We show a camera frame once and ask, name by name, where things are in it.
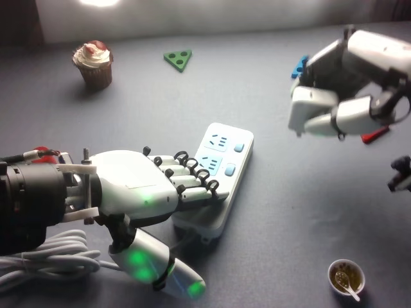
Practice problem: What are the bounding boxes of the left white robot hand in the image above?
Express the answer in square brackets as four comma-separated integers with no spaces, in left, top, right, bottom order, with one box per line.
[87,146,231,301]

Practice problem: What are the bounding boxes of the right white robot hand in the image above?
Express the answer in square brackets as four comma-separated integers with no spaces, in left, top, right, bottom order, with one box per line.
[290,28,411,141]

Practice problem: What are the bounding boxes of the white power strip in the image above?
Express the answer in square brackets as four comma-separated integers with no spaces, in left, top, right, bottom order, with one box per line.
[171,123,254,240]

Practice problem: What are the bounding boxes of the blue triangle block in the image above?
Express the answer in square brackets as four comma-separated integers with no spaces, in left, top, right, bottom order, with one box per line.
[290,55,310,79]

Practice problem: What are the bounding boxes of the red triangle block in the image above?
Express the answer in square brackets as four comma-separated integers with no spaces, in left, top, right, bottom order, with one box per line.
[360,125,390,144]

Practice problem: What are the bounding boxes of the red cylinder block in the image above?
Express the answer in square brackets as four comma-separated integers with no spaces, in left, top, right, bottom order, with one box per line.
[31,146,59,164]

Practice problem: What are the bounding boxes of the toy chocolate cupcake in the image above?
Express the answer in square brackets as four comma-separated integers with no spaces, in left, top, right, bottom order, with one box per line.
[71,40,114,90]

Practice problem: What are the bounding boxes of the green triangle block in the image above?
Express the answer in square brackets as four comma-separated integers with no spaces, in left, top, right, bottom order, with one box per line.
[162,49,193,73]

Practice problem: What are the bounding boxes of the white background board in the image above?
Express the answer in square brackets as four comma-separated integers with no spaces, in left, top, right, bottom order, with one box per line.
[41,0,411,43]

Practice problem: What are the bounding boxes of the grey table cloth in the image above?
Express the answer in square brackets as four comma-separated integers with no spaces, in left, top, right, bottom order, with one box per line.
[0,21,411,308]

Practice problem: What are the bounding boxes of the small white spoon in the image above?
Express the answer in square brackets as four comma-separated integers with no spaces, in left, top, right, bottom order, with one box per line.
[335,271,361,302]

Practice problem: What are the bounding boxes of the small white soup bowl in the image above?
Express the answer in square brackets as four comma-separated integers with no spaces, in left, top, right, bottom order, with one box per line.
[327,259,366,296]

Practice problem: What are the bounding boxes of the white power strip cable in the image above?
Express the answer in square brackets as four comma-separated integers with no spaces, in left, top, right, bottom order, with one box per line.
[0,228,209,285]

